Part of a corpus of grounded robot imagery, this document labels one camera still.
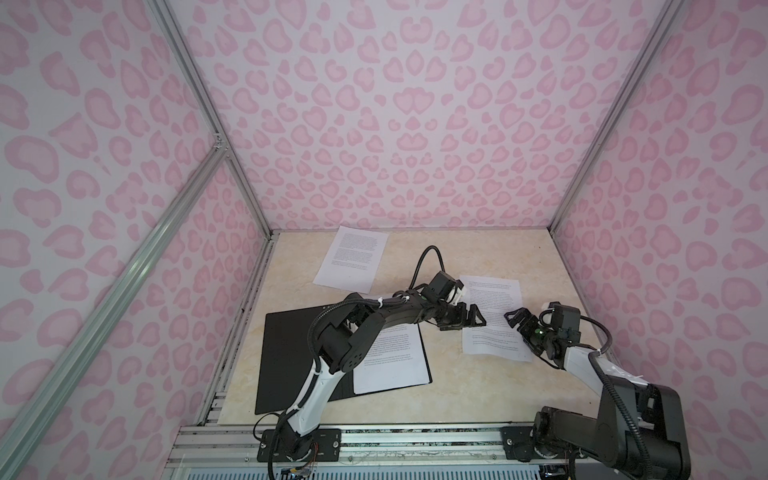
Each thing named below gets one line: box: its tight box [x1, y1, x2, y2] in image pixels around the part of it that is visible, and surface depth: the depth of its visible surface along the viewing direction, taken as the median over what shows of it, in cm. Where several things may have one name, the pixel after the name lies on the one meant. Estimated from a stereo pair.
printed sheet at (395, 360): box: [353, 323, 430, 395], surface depth 88 cm
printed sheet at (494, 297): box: [460, 275, 532, 363], surface depth 95 cm
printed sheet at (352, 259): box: [313, 225, 389, 294], surface depth 116 cm
